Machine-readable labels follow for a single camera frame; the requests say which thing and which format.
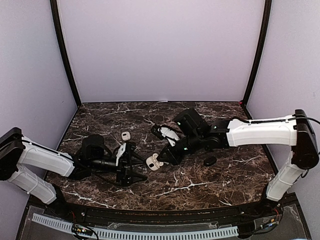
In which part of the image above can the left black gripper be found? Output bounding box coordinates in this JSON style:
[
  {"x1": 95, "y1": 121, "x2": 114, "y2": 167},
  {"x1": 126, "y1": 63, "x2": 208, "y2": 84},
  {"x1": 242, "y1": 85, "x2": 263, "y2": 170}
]
[{"x1": 89, "y1": 151, "x2": 148, "y2": 187}]

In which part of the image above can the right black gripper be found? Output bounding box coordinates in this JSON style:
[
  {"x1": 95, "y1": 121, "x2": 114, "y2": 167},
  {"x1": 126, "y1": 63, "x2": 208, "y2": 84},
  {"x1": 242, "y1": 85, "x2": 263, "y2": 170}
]
[{"x1": 157, "y1": 132, "x2": 204, "y2": 167}]

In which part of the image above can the white charging case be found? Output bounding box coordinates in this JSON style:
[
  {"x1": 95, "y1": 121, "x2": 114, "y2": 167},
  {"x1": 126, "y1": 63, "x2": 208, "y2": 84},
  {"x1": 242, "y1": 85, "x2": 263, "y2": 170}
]
[
  {"x1": 121, "y1": 131, "x2": 131, "y2": 141},
  {"x1": 145, "y1": 153, "x2": 164, "y2": 171}
]

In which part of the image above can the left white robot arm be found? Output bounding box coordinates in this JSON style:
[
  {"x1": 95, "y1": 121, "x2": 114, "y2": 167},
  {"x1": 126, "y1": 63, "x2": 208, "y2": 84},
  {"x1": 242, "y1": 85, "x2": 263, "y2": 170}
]
[{"x1": 0, "y1": 127, "x2": 147, "y2": 218}]

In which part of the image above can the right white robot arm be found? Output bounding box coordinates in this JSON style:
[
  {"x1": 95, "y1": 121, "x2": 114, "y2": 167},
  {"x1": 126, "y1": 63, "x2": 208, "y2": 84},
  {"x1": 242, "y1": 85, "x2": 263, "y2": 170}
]
[{"x1": 151, "y1": 108, "x2": 320, "y2": 217}]

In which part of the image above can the black charging case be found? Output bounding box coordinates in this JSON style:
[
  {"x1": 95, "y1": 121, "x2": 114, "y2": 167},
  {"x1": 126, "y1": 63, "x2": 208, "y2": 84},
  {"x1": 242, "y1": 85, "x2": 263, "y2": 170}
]
[{"x1": 203, "y1": 156, "x2": 217, "y2": 167}]

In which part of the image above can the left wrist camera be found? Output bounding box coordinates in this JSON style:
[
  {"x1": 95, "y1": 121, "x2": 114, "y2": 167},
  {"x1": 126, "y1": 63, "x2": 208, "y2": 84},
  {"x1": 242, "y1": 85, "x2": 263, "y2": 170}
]
[{"x1": 113, "y1": 141, "x2": 136, "y2": 161}]

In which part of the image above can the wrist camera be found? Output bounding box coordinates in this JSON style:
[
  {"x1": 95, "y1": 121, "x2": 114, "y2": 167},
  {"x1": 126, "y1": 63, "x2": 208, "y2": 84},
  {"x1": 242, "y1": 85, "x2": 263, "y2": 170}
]
[
  {"x1": 151, "y1": 124, "x2": 180, "y2": 147},
  {"x1": 113, "y1": 141, "x2": 136, "y2": 161}
]

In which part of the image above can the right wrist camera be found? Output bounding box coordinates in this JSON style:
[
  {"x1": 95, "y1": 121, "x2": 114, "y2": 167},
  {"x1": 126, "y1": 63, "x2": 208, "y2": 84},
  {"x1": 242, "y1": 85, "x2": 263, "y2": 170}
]
[{"x1": 151, "y1": 124, "x2": 180, "y2": 147}]

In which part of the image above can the white slotted cable duct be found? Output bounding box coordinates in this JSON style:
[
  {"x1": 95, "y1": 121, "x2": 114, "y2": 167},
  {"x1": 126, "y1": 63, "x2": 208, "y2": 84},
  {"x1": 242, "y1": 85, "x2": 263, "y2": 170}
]
[{"x1": 31, "y1": 213, "x2": 239, "y2": 240}]

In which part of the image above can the black front rail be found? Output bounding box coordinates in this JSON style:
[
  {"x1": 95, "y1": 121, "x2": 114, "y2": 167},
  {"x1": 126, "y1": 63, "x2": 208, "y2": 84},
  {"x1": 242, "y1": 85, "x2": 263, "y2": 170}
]
[{"x1": 67, "y1": 202, "x2": 261, "y2": 224}]

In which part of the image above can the right black frame post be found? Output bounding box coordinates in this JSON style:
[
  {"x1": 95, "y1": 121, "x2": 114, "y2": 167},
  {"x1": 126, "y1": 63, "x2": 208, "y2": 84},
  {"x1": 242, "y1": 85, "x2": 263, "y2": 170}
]
[{"x1": 241, "y1": 0, "x2": 273, "y2": 106}]

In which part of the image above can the black frame post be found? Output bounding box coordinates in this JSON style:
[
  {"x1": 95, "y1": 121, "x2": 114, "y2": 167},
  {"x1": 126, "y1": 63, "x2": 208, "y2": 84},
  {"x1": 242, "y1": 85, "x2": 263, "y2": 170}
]
[
  {"x1": 49, "y1": 0, "x2": 82, "y2": 108},
  {"x1": 241, "y1": 0, "x2": 273, "y2": 106}
]

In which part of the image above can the left black frame post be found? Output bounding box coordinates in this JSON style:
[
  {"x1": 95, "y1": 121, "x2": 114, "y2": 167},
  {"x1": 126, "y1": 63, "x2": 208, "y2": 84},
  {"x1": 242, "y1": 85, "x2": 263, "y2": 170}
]
[{"x1": 49, "y1": 0, "x2": 82, "y2": 108}]

